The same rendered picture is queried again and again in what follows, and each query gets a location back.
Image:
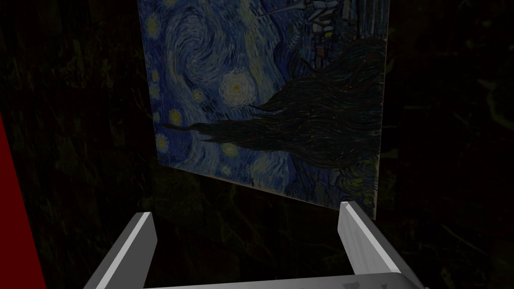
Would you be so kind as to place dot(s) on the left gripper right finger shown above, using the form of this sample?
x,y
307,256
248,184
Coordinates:
x,y
363,245

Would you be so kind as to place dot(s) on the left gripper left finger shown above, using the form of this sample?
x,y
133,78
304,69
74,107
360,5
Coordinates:
x,y
128,253

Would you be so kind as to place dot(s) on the blue starry night painting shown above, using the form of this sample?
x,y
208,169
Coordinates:
x,y
265,96

